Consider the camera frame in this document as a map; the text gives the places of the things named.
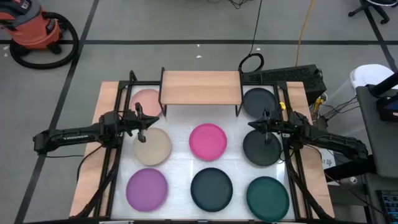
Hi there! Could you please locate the yellow hanging cable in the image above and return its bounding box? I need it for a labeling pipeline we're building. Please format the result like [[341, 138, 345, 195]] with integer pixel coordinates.
[[294, 0, 315, 68]]

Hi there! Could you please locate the black hanging cable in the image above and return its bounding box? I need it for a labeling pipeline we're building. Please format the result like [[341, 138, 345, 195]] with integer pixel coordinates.
[[238, 0, 266, 74]]

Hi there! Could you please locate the black aluminium rig frame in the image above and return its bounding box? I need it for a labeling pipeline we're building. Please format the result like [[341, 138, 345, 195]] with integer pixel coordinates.
[[74, 70, 336, 223]]

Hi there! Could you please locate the salmon pink round plate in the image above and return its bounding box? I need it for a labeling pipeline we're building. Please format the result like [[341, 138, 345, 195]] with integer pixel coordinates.
[[129, 88, 163, 118]]

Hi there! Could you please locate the white plastic bin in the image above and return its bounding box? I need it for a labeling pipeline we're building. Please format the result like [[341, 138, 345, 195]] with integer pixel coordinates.
[[349, 63, 397, 94]]

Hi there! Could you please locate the white paper label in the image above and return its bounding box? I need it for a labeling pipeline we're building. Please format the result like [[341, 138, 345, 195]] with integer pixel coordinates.
[[320, 149, 337, 169]]

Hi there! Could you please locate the magenta round plate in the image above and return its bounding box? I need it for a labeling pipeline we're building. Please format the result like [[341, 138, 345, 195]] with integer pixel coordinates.
[[188, 123, 228, 162]]

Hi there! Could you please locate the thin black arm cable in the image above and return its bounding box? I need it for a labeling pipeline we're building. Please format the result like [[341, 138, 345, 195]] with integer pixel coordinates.
[[45, 144, 105, 183]]

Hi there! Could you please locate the dark slate round plate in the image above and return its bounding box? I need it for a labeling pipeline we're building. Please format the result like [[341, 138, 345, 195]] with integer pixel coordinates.
[[242, 129, 283, 167], [242, 87, 279, 120], [190, 167, 234, 213]]

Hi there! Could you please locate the orange shop vacuum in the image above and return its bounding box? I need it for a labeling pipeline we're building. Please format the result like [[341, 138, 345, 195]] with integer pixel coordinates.
[[9, 11, 80, 70], [0, 0, 63, 50]]

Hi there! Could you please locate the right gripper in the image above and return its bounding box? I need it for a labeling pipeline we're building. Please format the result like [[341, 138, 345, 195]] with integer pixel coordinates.
[[248, 108, 292, 146]]

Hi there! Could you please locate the white glossy table sheet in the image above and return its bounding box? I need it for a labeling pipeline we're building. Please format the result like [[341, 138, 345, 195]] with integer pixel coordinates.
[[110, 83, 296, 220]]

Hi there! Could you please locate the purple round plate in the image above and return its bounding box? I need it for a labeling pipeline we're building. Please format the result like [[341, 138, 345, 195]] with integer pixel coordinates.
[[126, 167, 169, 213]]

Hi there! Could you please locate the grey side desk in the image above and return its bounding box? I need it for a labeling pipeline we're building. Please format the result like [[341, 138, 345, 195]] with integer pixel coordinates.
[[356, 83, 398, 178]]

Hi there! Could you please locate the teal green round plate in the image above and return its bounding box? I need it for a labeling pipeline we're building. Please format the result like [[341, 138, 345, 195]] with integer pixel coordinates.
[[246, 175, 290, 223]]

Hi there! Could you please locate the wooden shelf with black frame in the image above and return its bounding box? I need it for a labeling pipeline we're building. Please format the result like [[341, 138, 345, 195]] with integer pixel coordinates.
[[158, 67, 244, 118]]

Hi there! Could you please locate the beige round plate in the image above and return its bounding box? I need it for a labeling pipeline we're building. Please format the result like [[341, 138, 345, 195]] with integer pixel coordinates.
[[132, 127, 172, 167]]

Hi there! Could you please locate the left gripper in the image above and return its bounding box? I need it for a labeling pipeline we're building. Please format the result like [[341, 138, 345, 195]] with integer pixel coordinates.
[[123, 102, 160, 143]]

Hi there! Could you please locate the black perforated computer case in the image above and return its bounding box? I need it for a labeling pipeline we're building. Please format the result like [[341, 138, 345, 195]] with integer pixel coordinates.
[[241, 64, 328, 106]]

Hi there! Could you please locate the black office chair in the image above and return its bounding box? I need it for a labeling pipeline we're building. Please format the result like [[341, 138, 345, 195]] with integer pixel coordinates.
[[348, 0, 391, 25]]

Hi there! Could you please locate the black monitor stand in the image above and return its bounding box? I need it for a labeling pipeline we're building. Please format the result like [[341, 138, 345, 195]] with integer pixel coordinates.
[[369, 72, 398, 122]]

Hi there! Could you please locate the black keyboard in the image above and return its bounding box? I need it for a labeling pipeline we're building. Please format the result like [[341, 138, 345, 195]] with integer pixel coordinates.
[[376, 189, 398, 223]]

